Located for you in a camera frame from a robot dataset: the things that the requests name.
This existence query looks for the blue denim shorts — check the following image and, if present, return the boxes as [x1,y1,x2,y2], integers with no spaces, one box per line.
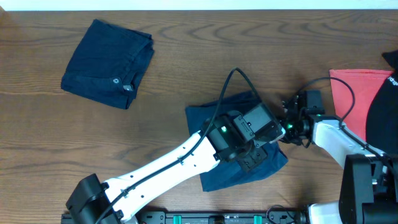
[185,91,288,192]

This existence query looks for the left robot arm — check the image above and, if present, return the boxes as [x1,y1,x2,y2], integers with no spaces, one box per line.
[66,110,278,223]

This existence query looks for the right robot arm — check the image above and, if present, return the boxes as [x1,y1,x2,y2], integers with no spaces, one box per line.
[280,108,397,224]

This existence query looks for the red cloth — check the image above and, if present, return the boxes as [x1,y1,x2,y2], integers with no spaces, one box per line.
[329,69,392,140]

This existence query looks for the black printed garment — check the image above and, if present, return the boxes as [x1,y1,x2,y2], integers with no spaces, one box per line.
[366,50,398,154]

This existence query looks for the folded dark navy shorts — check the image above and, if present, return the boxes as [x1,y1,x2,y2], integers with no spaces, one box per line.
[60,19,154,110]

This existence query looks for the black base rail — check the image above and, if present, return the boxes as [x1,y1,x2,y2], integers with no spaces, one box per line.
[137,211,308,224]

